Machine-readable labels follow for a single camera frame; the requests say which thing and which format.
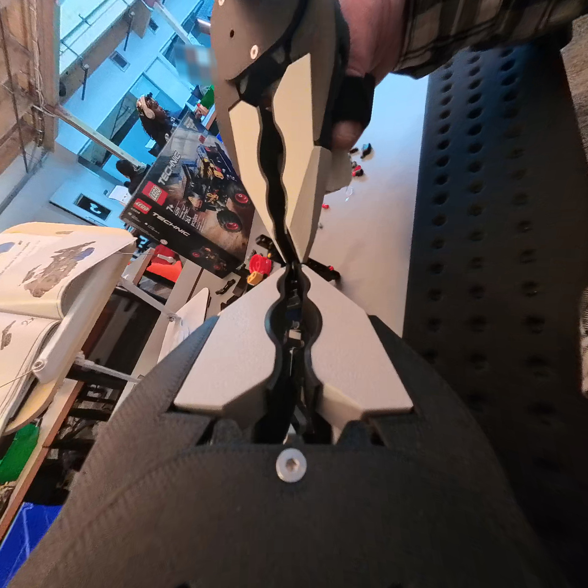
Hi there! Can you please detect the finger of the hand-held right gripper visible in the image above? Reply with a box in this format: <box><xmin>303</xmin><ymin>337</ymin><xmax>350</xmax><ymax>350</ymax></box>
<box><xmin>273</xmin><ymin>53</ymin><xmax>334</xmax><ymax>265</ymax></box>
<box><xmin>229</xmin><ymin>101</ymin><xmax>297</xmax><ymax>265</ymax></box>

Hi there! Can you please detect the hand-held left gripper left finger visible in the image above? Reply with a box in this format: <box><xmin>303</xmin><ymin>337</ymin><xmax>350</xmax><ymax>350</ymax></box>
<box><xmin>173</xmin><ymin>266</ymin><xmax>288</xmax><ymax>444</ymax></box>

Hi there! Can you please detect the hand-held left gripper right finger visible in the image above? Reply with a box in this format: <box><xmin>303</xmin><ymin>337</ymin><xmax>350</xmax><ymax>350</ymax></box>
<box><xmin>303</xmin><ymin>266</ymin><xmax>414</xmax><ymax>444</ymax></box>

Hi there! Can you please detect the pile of small toy pins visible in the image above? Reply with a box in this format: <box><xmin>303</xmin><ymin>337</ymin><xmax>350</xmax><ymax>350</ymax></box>
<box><xmin>322</xmin><ymin>143</ymin><xmax>374</xmax><ymax>230</ymax></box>

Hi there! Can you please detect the toy car chassis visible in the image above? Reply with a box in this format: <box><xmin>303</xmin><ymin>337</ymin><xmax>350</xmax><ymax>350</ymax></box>
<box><xmin>246</xmin><ymin>234</ymin><xmax>341</xmax><ymax>442</ymax></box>

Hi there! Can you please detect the person's right forearm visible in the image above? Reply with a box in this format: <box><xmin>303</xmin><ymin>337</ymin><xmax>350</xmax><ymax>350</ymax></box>
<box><xmin>393</xmin><ymin>0</ymin><xmax>588</xmax><ymax>80</ymax></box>

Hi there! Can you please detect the grey desk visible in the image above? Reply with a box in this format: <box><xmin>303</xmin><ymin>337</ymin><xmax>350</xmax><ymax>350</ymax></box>
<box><xmin>110</xmin><ymin>73</ymin><xmax>430</xmax><ymax>396</ymax></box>

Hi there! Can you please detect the person's right hand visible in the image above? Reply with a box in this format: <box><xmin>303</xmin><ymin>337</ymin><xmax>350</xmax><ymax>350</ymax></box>
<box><xmin>331</xmin><ymin>0</ymin><xmax>409</xmax><ymax>151</ymax></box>

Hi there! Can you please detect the black toy set box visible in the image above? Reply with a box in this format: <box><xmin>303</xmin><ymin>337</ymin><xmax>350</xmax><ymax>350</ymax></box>
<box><xmin>119</xmin><ymin>110</ymin><xmax>255</xmax><ymax>278</ymax></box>

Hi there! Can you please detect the red floor bin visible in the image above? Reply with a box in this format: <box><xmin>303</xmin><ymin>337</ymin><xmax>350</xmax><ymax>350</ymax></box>
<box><xmin>146</xmin><ymin>245</ymin><xmax>182</xmax><ymax>283</ymax></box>

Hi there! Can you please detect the black perforated pad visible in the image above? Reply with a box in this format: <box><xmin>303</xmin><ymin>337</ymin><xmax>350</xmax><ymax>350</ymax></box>
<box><xmin>402</xmin><ymin>43</ymin><xmax>588</xmax><ymax>588</ymax></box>

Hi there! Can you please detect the white book stand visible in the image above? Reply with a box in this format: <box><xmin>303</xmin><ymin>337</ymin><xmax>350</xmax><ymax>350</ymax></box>
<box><xmin>0</xmin><ymin>222</ymin><xmax>194</xmax><ymax>435</ymax></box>

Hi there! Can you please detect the instruction booklet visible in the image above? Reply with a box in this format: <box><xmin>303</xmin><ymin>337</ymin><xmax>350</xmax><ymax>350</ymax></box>
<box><xmin>0</xmin><ymin>223</ymin><xmax>136</xmax><ymax>432</ymax></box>

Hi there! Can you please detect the green storage bin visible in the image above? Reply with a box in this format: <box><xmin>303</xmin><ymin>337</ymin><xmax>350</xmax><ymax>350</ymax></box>
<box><xmin>0</xmin><ymin>423</ymin><xmax>41</xmax><ymax>484</ymax></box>

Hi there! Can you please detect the blue tagged storage bin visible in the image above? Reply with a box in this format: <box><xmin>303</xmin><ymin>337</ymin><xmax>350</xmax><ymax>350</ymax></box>
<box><xmin>0</xmin><ymin>501</ymin><xmax>62</xmax><ymax>588</ymax></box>

